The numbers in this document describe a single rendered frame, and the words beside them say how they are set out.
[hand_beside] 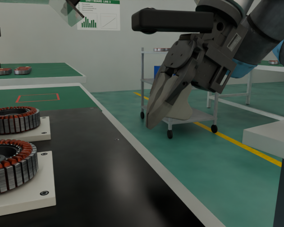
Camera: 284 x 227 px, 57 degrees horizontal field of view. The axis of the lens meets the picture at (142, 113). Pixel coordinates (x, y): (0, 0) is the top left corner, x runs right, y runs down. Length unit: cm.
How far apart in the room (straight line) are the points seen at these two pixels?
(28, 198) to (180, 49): 29
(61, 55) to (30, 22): 80
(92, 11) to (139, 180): 552
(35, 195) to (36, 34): 540
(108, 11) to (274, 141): 541
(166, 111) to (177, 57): 8
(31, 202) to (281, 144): 53
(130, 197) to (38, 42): 542
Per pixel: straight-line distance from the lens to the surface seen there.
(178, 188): 41
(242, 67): 54
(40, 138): 56
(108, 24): 586
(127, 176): 39
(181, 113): 41
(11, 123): 58
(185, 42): 41
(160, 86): 41
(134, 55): 599
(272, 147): 68
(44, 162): 43
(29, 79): 195
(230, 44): 44
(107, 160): 44
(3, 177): 35
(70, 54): 571
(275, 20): 50
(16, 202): 34
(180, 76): 38
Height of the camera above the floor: 95
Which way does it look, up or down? 14 degrees down
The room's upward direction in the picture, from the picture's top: straight up
